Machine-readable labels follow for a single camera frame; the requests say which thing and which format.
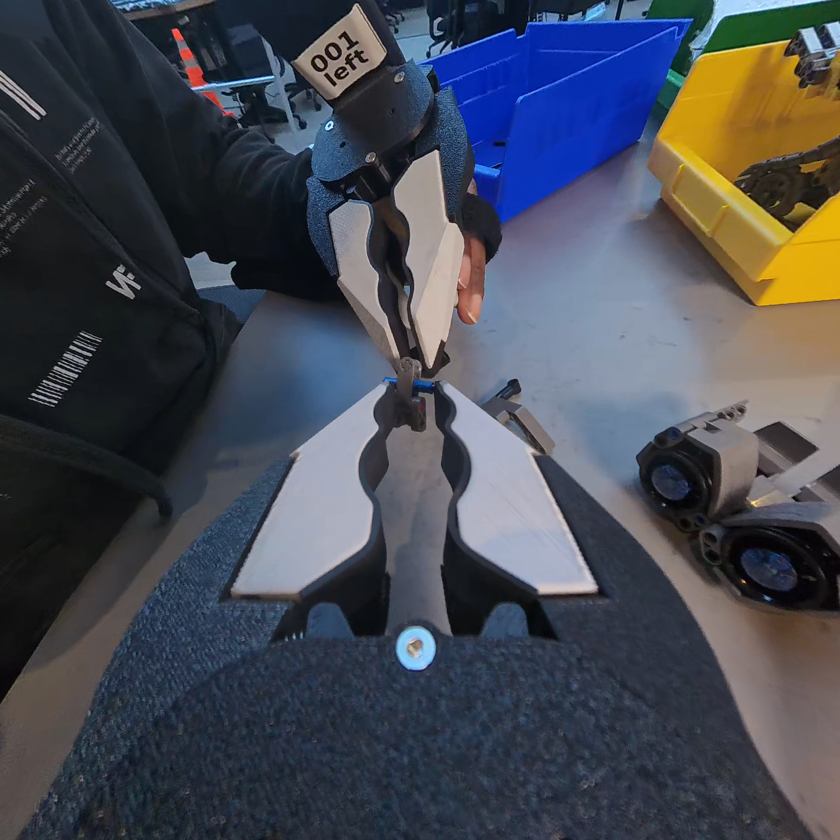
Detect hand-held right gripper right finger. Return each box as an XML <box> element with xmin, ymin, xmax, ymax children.
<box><xmin>434</xmin><ymin>381</ymin><xmax>601</xmax><ymax>636</ymax></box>

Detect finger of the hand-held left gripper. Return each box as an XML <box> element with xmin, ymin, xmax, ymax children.
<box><xmin>392</xmin><ymin>150</ymin><xmax>468</xmax><ymax>370</ymax></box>
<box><xmin>327</xmin><ymin>199</ymin><xmax>413</xmax><ymax>363</ymax></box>

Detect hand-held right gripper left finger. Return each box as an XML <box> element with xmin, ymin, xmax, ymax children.
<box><xmin>230</xmin><ymin>382</ymin><xmax>391</xmax><ymax>636</ymax></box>

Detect grey brick beam piece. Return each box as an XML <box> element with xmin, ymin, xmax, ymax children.
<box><xmin>479</xmin><ymin>379</ymin><xmax>555</xmax><ymax>455</ymax></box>

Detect black brick assembly coloured pins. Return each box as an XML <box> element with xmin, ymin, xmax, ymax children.
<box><xmin>382</xmin><ymin>357</ymin><xmax>439</xmax><ymax>434</ymax></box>

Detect grey desk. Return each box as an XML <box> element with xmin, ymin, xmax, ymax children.
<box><xmin>0</xmin><ymin>121</ymin><xmax>840</xmax><ymax>840</ymax></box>

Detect person's left hand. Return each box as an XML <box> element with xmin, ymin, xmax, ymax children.
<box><xmin>456</xmin><ymin>236</ymin><xmax>488</xmax><ymax>326</ymax></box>

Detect black office chair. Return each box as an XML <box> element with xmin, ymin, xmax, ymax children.
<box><xmin>223</xmin><ymin>26</ymin><xmax>309</xmax><ymax>142</ymax></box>
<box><xmin>427</xmin><ymin>0</ymin><xmax>487</xmax><ymax>59</ymax></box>

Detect orange traffic cone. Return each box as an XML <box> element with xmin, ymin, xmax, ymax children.
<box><xmin>172</xmin><ymin>28</ymin><xmax>236</xmax><ymax>119</ymax></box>

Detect blue storage bin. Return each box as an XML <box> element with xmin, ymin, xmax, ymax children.
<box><xmin>420</xmin><ymin>18</ymin><xmax>694</xmax><ymax>224</ymax></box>

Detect grey twin engine brick model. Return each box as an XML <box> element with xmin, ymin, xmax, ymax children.
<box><xmin>635</xmin><ymin>402</ymin><xmax>840</xmax><ymax>616</ymax></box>

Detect yellow storage bin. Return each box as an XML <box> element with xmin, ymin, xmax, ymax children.
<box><xmin>648</xmin><ymin>38</ymin><xmax>840</xmax><ymax>307</ymax></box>

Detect green storage bin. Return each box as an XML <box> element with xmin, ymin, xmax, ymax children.
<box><xmin>646</xmin><ymin>0</ymin><xmax>716</xmax><ymax>40</ymax></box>
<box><xmin>656</xmin><ymin>0</ymin><xmax>840</xmax><ymax>112</ymax></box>

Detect yellow toy bulldozer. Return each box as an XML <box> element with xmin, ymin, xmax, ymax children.
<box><xmin>734</xmin><ymin>23</ymin><xmax>840</xmax><ymax>232</ymax></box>

